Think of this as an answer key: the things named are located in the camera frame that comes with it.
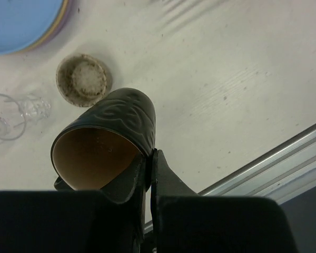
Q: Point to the aluminium mounting rail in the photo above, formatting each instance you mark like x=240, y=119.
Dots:
x=281, y=174

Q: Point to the clear glass tumbler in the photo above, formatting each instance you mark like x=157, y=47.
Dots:
x=33, y=106
x=13, y=120

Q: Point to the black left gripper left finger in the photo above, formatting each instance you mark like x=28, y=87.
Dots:
x=106, y=220

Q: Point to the purple plate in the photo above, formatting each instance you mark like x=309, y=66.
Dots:
x=61, y=29

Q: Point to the blue plate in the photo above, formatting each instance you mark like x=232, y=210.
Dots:
x=22, y=23

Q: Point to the speckled ceramic cup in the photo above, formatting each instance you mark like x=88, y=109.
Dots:
x=83, y=80

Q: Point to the black mug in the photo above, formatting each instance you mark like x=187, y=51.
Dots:
x=101, y=143

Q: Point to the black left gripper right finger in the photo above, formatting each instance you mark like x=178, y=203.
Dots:
x=184, y=221

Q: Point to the tan yellow plate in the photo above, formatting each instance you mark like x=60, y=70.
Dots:
x=56, y=29

